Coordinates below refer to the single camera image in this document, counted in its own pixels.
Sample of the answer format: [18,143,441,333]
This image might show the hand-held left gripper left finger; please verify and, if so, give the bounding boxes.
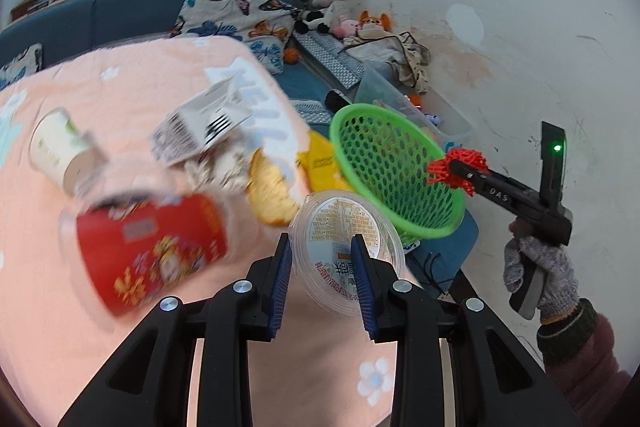
[57,234,293,427]

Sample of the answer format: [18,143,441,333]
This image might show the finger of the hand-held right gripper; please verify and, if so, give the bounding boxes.
[446,158,485,202]

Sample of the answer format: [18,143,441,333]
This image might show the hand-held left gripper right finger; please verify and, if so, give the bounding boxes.
[350,234,583,427]

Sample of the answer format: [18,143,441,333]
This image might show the red mesh net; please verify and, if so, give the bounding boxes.
[426,148,488,198]

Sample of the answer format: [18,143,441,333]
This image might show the clear plastic container lid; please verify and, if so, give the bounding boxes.
[289,190,406,318]

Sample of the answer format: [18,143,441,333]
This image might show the green plastic basket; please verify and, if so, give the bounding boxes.
[328,103,467,245]

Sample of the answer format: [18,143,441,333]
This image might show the white paper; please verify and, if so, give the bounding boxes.
[185,147,261,195]

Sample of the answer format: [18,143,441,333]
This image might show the red printed cup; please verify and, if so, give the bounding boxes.
[59,192,236,318]

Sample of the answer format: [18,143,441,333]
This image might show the white paper cup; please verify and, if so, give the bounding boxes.
[27,107,108,198]

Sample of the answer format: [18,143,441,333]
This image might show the person's right forearm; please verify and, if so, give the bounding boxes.
[536,298,636,420]

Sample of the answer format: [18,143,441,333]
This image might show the person's right hand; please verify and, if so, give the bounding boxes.
[502,234,581,325]

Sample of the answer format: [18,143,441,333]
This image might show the orange snack packet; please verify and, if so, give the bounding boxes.
[245,149,303,228]

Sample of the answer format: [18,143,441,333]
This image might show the yellow plastic bag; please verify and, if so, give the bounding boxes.
[295,129,353,202]

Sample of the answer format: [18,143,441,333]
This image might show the beige floral cloth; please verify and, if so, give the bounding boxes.
[395,32,432,95]

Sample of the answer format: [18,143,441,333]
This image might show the clear plastic storage bin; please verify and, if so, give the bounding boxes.
[352,67,476,152]

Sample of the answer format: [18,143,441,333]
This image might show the white cloth bag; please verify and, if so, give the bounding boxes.
[345,36,406,68]

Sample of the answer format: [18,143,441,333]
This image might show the blue patterned cloth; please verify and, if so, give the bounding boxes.
[290,98,328,125]

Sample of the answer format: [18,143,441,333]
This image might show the white carton box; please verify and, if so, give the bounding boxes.
[151,77,253,168]

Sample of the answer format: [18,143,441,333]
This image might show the orange fox plush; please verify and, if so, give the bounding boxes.
[357,10,392,38]

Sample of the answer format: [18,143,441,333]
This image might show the grey patterned mat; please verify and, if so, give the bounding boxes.
[292,29,366,90]

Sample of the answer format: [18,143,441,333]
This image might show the pink pig plush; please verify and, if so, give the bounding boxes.
[334,18,360,40]

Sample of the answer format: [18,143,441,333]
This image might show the pink blanket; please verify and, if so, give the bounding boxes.
[0,34,421,427]

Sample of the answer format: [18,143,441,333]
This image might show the butterfly print pillow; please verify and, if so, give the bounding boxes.
[169,0,303,75]

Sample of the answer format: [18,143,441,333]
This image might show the blue sofa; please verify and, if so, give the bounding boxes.
[0,0,481,308]

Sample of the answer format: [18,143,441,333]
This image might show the small patterned cushion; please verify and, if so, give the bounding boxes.
[0,43,45,90]

